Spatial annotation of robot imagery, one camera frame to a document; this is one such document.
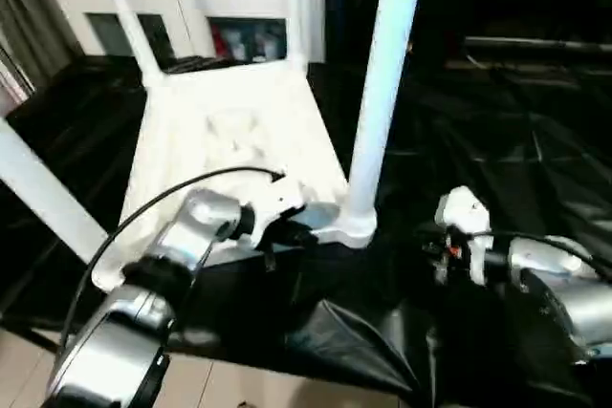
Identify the black table mat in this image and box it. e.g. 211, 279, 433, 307
0, 50, 612, 404

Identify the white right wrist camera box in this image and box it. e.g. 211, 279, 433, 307
434, 186, 495, 287

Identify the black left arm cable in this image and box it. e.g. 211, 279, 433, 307
57, 167, 288, 371

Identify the grey curtain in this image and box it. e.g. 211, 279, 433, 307
0, 0, 85, 86

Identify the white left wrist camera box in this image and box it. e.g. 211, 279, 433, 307
252, 177, 313, 239

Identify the white plastic table top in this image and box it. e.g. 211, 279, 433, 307
91, 59, 380, 292

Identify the white plastic table leg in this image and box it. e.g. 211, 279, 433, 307
91, 0, 165, 86
0, 119, 112, 262
337, 0, 429, 248
281, 0, 310, 71

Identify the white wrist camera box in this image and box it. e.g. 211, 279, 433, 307
434, 186, 495, 287
252, 177, 313, 239

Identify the silver metal rod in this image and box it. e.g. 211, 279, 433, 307
464, 35, 612, 57

